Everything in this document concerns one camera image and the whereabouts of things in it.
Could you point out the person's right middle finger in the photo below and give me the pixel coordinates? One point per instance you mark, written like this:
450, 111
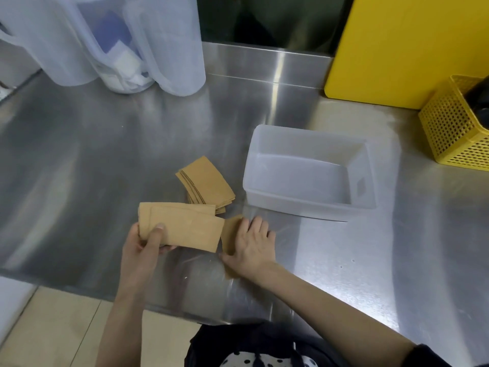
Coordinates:
255, 227

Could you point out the person's left hand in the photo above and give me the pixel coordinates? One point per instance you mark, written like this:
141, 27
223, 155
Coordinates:
135, 256

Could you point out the clear round plastic container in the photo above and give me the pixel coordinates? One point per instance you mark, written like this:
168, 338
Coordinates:
122, 82

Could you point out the person's left forearm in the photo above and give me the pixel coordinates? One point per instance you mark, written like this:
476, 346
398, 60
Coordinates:
122, 321

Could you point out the person's right forearm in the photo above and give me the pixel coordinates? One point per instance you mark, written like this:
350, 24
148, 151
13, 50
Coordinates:
328, 313

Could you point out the yellow perforated plastic basket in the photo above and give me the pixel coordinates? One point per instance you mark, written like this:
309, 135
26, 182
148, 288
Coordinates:
447, 129

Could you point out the brown paper cup sleeve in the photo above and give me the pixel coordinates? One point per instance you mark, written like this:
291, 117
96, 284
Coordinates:
229, 233
191, 229
168, 206

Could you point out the person's right thumb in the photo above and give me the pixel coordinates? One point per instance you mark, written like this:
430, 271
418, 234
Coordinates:
229, 260

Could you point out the person's left thumb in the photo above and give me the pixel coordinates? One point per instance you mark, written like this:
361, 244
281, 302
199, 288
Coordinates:
156, 235

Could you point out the pile of brown cardboard sleeves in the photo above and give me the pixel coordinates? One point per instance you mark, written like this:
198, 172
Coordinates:
206, 183

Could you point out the person's right little finger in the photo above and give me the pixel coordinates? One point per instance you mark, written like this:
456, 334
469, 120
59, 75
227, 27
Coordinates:
271, 239

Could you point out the black polka dot garment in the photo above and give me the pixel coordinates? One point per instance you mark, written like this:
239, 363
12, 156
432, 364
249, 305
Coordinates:
259, 347

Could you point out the blue and white packets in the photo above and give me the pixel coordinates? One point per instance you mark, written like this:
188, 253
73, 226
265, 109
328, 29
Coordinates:
122, 53

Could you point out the yellow plastic cutting board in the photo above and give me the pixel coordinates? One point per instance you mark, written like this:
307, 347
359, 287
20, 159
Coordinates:
401, 45

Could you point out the person's right hand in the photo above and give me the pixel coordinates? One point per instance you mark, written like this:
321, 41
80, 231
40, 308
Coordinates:
254, 252

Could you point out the black object in basket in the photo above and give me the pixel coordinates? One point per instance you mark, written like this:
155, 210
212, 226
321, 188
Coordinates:
477, 106

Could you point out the translucent rectangular plastic container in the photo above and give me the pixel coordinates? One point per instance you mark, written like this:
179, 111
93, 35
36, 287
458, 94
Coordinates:
305, 175

